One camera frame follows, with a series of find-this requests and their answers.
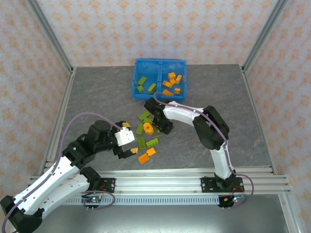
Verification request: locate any orange round lego piece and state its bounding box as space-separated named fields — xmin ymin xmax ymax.
xmin=142 ymin=122 xmax=155 ymax=135

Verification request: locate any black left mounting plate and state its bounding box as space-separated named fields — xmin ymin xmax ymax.
xmin=97 ymin=178 xmax=117 ymax=194

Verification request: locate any black mounting plate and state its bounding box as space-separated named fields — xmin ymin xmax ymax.
xmin=200 ymin=176 xmax=244 ymax=194
xmin=97 ymin=178 xmax=117 ymax=194

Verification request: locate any blue divided plastic bin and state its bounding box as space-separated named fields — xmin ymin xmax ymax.
xmin=132 ymin=58 xmax=188 ymax=101

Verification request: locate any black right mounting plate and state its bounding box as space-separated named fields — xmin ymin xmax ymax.
xmin=200 ymin=176 xmax=244 ymax=194

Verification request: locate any short aluminium profile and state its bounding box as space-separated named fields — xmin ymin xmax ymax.
xmin=278 ymin=194 xmax=302 ymax=233

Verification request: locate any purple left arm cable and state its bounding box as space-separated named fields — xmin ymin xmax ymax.
xmin=0 ymin=112 xmax=124 ymax=233

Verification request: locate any aluminium front rail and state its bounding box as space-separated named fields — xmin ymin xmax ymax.
xmin=28 ymin=166 xmax=292 ymax=195

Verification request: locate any aluminium side rail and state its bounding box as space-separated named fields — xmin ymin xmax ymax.
xmin=38 ymin=67 xmax=77 ymax=175
xmin=240 ymin=64 xmax=277 ymax=174

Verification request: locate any short purple cable loop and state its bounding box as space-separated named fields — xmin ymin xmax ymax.
xmin=82 ymin=191 xmax=116 ymax=211

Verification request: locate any white slotted cable duct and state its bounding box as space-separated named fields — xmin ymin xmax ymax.
xmin=65 ymin=195 xmax=221 ymax=206

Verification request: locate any aluminium frame post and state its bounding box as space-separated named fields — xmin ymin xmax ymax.
xmin=242 ymin=0 xmax=286 ymax=72
xmin=25 ymin=0 xmax=73 ymax=73

